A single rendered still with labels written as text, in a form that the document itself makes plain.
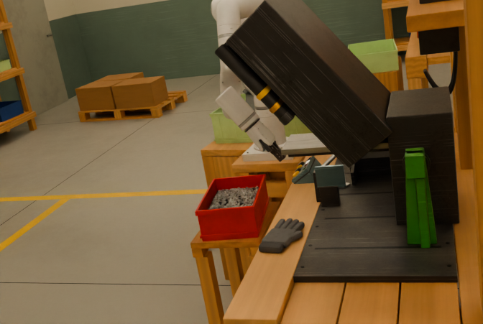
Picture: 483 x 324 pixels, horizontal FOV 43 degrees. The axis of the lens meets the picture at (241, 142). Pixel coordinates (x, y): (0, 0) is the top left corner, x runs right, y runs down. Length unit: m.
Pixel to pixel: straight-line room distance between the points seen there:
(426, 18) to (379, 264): 0.65
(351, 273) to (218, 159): 1.71
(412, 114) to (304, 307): 0.62
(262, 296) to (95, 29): 9.27
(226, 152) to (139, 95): 4.60
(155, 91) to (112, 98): 0.60
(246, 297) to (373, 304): 0.32
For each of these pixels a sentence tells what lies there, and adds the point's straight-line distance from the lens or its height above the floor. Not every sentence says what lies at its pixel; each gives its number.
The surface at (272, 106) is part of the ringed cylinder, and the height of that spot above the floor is 1.31.
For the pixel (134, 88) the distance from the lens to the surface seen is 7.77.
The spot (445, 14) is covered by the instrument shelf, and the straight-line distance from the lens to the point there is 1.55.
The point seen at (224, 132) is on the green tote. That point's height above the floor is 0.85.
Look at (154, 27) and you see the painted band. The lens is 10.18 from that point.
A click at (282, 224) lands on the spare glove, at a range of 1.96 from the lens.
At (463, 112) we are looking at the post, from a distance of 2.30.
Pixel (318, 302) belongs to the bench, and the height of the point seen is 0.88.
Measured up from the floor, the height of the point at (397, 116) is 1.24.
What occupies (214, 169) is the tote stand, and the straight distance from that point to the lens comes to 3.31.
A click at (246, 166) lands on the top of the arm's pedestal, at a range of 2.77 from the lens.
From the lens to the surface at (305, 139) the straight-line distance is 2.05.
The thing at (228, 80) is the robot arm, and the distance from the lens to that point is 2.34.
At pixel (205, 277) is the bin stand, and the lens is 2.29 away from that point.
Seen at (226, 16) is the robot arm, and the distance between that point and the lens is 2.32.
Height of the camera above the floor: 1.74
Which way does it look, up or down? 17 degrees down
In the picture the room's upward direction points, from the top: 10 degrees counter-clockwise
